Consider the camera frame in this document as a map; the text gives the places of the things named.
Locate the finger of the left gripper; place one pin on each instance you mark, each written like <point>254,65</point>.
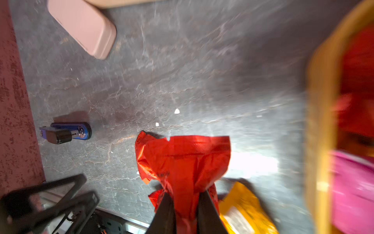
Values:
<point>67,217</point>
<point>22,205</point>

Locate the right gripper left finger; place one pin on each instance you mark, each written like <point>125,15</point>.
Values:
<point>164,221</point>

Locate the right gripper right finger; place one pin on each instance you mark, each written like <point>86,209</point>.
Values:
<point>208,220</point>

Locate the yellow tea bag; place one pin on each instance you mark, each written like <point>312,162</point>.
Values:
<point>241,213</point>

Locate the red tea bag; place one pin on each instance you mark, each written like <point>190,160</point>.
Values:
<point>185,166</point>
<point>355,106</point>

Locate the pink tea bag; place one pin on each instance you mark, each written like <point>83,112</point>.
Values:
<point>353,193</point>

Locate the red tea bag top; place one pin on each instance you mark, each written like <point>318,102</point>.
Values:
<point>355,106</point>

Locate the yellow plastic storage box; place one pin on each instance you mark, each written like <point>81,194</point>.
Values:
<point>323,75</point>

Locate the blue small device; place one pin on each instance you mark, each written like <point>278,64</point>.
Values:
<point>63,132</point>

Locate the pink glasses case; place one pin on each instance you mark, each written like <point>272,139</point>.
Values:
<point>92,30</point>

